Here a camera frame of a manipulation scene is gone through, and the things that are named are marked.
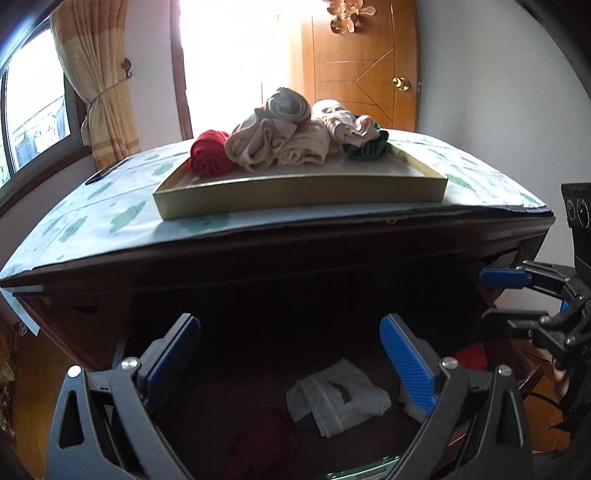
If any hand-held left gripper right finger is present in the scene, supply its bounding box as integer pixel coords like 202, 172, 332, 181
379, 313, 532, 480

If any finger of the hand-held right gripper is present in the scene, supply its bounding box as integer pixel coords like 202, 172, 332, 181
478, 308, 568, 352
478, 261, 575, 296

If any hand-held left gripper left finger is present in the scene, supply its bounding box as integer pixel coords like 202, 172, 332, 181
46, 313, 202, 480

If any red embroidered cloth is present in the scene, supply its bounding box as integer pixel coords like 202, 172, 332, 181
450, 344, 490, 372

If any wooden drawer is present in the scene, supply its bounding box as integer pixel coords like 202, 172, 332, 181
124, 258, 522, 480

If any white grey underwear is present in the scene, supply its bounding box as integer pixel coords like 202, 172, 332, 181
286, 357, 393, 438

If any dark red underwear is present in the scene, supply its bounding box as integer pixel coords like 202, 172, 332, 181
231, 406, 298, 480

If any shallow cardboard tray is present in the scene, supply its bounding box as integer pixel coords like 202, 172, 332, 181
153, 150, 450, 221

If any pink white patterned underwear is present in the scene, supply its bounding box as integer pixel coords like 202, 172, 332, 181
311, 99, 380, 145

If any cream dotted underwear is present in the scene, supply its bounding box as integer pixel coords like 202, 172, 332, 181
277, 117, 331, 168

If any dark wooden desk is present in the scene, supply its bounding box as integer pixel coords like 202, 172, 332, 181
0, 127, 555, 462

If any white tablecloth with green print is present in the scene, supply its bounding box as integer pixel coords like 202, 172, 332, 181
0, 128, 552, 287

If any black smartphone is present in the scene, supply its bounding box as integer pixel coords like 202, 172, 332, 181
85, 159, 127, 185

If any hanging laundry row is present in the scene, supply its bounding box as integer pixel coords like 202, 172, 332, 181
11, 97, 68, 160

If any brown wooden door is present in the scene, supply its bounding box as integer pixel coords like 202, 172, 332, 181
301, 0, 422, 132

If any tied beige striped curtain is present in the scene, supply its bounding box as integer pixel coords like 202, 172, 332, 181
50, 0, 141, 171

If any gold door decoration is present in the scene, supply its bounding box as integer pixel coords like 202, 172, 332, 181
327, 0, 376, 35

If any sliding glass window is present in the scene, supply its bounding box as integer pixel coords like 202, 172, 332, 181
0, 14, 88, 190

